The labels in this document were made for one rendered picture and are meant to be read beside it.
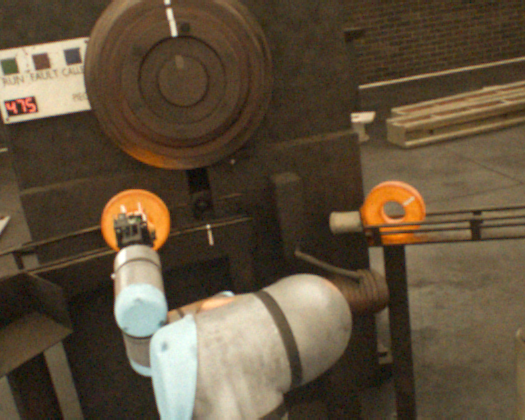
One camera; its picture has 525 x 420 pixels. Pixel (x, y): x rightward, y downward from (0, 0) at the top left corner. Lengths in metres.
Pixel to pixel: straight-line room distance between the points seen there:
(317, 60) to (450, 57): 6.92
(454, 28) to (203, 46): 7.30
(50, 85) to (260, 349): 1.20
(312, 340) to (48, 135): 1.23
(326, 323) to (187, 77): 0.91
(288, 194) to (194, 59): 0.45
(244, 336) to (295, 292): 0.08
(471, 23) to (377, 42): 1.31
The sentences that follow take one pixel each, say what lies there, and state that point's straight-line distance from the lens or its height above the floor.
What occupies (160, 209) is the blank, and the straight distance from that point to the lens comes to 1.41.
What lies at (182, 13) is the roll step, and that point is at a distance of 1.51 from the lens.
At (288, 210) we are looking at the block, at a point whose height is 0.72.
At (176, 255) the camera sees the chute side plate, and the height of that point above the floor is 0.65.
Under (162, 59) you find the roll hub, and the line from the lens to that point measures 1.48.
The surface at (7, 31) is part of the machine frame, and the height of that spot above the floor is 1.28.
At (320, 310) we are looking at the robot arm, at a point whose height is 0.94.
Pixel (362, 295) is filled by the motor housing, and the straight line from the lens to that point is 1.64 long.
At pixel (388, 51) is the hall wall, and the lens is 8.27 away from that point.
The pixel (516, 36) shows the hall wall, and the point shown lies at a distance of 9.11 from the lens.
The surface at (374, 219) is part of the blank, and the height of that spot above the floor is 0.69.
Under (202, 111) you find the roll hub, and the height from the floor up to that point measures 1.03.
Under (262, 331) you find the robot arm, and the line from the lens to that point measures 0.64.
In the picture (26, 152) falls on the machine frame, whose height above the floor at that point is 0.97.
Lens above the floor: 1.27
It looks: 19 degrees down
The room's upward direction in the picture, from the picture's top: 9 degrees counter-clockwise
